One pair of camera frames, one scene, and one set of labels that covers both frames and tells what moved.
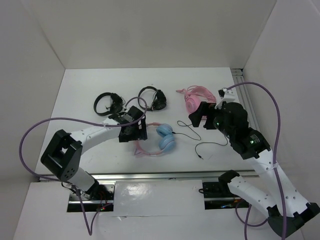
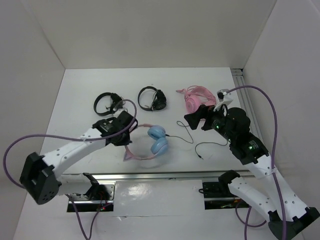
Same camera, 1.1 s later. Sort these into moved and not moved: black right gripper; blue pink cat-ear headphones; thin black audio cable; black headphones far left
Moved: blue pink cat-ear headphones
Not moved: thin black audio cable; black right gripper; black headphones far left
